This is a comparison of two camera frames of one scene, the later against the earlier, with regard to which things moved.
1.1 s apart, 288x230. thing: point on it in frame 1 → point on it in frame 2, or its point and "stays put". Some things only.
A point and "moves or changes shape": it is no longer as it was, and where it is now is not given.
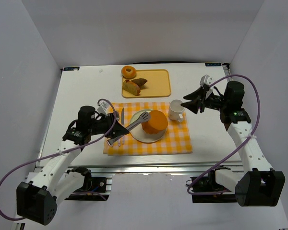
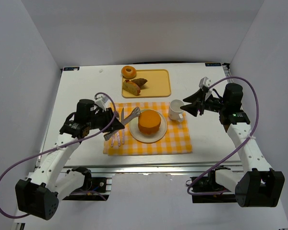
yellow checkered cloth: (176, 140) stays put
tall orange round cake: (157, 121) moves or changes shape
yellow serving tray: (159, 84) stays put
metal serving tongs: (144, 118) → (137, 111)
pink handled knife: (122, 123) stays put
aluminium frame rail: (184, 167) stays put
